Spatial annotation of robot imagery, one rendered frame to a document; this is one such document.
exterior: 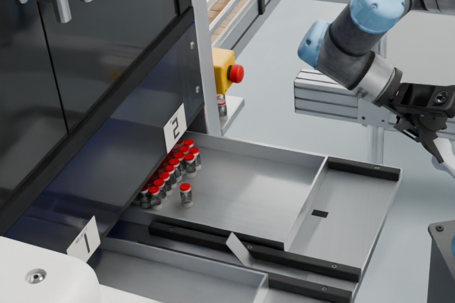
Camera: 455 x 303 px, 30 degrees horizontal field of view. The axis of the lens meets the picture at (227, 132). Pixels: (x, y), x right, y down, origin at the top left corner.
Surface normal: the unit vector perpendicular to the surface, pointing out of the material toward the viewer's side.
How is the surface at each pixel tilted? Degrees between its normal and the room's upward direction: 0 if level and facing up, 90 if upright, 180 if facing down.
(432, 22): 90
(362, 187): 0
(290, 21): 0
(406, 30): 90
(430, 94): 36
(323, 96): 90
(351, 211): 0
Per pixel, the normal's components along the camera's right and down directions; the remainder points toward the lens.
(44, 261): -0.08, -0.81
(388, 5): 0.40, -0.50
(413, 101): -0.63, -0.51
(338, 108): -0.39, 0.56
